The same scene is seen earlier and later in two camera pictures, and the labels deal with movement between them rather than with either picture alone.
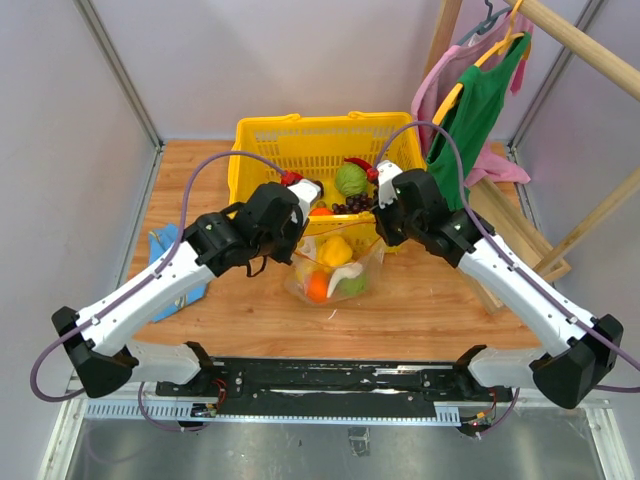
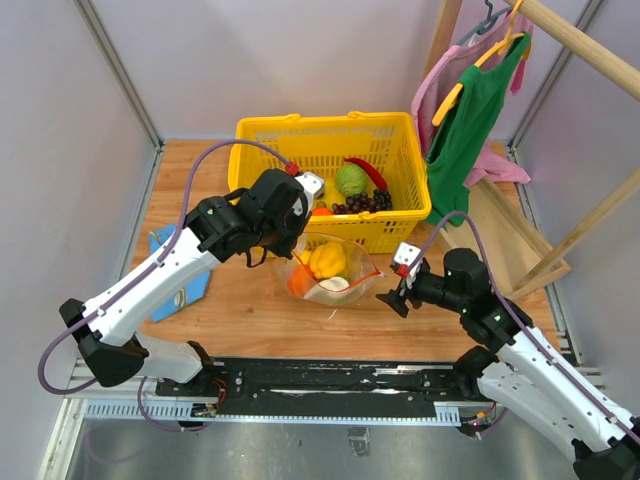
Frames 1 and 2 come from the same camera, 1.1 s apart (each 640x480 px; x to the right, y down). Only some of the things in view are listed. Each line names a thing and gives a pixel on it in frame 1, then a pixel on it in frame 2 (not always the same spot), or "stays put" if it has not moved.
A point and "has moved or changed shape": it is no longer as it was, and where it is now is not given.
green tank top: [472, 120] stays put
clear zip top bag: [337, 266] has moved or changed shape
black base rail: [337, 382] stays put
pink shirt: [440, 71] stays put
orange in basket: [322, 212] stays put
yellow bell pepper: [334, 251] has moved or changed shape
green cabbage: [351, 180] stays put
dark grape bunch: [355, 204] stays put
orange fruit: [317, 286] to [300, 279]
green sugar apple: [351, 286] to [343, 299]
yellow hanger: [457, 90] stays put
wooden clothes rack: [495, 208] stays put
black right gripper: [382, 227] to [396, 299]
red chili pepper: [360, 162] stays put
